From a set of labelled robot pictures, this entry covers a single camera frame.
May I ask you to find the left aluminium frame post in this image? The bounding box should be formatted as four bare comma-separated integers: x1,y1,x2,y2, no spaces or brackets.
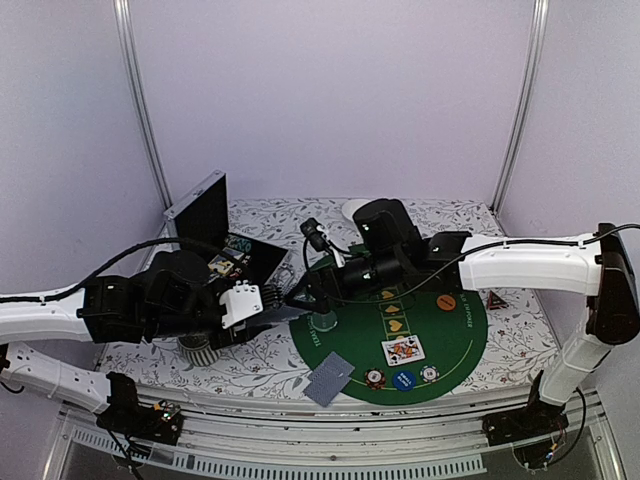
113,0,172,209

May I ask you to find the red chip stack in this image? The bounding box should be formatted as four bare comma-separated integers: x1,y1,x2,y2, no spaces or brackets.
364,368,386,390

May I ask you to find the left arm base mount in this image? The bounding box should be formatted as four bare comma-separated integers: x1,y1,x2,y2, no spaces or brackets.
96,400,184,446

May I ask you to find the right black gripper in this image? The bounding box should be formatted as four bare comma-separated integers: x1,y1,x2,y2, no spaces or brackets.
285,250,406,315

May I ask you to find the white ceramic bowl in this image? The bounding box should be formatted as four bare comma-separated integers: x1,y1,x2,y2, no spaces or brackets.
341,199,369,222

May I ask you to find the clear acrylic dealer button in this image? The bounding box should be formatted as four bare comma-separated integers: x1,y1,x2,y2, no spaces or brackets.
313,312,338,332

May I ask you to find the orange big blind button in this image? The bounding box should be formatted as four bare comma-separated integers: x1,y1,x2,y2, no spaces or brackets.
436,294,457,312

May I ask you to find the white chip stack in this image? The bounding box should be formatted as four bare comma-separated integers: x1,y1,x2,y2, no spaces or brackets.
420,365,440,384

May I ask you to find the face-up queen card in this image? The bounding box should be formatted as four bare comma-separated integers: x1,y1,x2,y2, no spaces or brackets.
381,335,426,367

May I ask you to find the round green poker mat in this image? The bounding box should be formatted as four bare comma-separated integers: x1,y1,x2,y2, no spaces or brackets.
290,284,488,406

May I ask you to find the card deck in case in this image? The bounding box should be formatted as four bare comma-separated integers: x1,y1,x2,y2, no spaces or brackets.
208,255,235,277

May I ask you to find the red black triangle button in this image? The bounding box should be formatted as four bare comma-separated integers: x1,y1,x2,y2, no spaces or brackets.
487,291,508,311

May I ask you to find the aluminium frame post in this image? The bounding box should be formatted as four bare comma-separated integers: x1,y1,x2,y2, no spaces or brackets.
113,0,172,209
490,0,549,217

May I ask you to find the striped ceramic mug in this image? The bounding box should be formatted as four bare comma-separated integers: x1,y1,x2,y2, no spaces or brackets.
177,335,220,367

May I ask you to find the blue small blind button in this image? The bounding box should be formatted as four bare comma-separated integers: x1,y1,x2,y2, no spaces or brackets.
392,370,417,392

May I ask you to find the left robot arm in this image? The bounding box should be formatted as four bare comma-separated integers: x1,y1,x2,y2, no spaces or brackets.
1,249,267,434

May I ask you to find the right aluminium frame post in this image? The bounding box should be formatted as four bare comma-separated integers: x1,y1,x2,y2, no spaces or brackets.
490,0,549,217

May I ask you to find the aluminium poker chip case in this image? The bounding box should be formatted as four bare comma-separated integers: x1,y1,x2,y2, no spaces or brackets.
163,170,288,285

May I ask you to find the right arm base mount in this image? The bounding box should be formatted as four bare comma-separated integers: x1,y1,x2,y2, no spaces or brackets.
481,399,569,446

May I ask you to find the blue playing card deck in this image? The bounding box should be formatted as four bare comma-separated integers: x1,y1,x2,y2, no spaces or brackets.
255,304,309,326

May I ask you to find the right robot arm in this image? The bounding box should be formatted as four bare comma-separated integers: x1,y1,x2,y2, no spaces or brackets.
287,199,639,436

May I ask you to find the poker chips back row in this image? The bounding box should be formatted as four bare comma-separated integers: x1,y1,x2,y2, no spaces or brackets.
225,235,252,254

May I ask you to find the dealt blue playing card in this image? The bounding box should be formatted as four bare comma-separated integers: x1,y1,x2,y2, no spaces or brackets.
309,351,355,381

